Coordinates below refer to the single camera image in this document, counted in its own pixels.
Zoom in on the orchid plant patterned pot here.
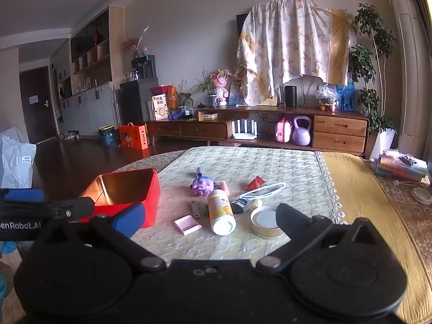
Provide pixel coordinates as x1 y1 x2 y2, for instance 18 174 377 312
194 67 220 108

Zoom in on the red foil packet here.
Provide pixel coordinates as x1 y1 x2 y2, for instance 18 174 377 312
244 175 268 192

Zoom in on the purple kettlebell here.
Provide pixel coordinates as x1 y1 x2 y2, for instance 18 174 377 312
292 115 312 146

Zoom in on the teal bucket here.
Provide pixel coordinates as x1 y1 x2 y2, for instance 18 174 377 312
99 125 119 147

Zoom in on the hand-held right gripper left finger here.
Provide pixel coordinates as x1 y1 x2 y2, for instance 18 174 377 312
30 203 167 272

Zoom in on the purple animal toy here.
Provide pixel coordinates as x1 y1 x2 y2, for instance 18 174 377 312
190 175 217 197

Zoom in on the black mini fridge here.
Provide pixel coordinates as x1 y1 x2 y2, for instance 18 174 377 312
120 77 159 125

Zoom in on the beige arched board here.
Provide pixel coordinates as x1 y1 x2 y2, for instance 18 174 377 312
283 75 326 108

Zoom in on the pink doll figure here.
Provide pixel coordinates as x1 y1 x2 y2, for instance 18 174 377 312
211 68 233 107

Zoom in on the metal pole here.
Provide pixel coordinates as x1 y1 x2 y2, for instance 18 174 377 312
113 86 121 129

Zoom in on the clear plastic bag of fruit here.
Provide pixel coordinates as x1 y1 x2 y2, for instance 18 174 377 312
317 84 338 113

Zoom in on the floral patterned sheet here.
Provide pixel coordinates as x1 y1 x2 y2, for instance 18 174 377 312
236 0 358 107

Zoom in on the white standing air conditioner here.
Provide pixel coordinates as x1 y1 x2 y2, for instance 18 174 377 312
386 0 429 157

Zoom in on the black white tube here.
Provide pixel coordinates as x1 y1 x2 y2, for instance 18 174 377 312
231 197 254 215

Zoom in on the orange gift box with handle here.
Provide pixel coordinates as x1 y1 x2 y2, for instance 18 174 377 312
119 122 149 150

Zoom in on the potted tree white planter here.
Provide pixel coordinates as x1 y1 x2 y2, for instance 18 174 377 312
349 3 397 161

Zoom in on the red tin box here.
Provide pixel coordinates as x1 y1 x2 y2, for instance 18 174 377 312
78 168 160 228

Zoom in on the black cylinder speaker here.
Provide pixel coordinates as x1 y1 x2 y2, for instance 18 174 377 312
284 85 298 108

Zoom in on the white plastic bag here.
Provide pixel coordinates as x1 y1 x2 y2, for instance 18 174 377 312
0 126 37 190

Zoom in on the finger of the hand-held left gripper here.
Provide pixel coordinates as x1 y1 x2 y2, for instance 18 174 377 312
0 197 96 222
0 188 45 204

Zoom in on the white round lid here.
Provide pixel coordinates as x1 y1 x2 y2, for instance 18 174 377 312
411 186 432 206

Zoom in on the blue picture card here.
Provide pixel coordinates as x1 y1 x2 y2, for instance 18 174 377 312
229 81 245 106

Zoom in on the wooden media cabinet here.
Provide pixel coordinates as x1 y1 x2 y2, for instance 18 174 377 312
145 105 370 157

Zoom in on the dark brown door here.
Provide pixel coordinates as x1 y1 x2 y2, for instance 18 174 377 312
19 66 59 144

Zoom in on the cream cereal bag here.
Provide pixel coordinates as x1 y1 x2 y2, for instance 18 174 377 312
152 94 169 121

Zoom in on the small green potted plant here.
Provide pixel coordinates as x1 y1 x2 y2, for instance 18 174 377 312
174 80 194 113

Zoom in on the white router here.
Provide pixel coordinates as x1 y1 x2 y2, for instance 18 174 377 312
233 119 259 140

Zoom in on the vase with dried flowers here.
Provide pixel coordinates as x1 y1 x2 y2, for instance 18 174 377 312
123 27 149 59

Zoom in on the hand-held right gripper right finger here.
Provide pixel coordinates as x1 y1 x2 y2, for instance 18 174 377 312
256 203 395 273

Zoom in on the black coffee machine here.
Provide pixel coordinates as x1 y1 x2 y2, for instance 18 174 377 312
131 55 156 81

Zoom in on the pink toy suitcase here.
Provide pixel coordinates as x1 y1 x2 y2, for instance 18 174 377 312
275 117 293 142

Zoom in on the stack of books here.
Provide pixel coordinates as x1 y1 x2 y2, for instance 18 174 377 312
371 148 431 183

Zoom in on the white yellow label bottle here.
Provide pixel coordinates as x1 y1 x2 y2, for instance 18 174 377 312
207 189 237 236

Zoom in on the brown patterned tablecloth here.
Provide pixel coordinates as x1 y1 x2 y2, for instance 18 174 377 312
113 149 432 279

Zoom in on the grey wooden wall cabinet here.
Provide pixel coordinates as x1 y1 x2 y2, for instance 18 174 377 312
50 7 125 139

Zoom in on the black television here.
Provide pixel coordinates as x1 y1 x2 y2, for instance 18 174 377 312
235 13 250 41

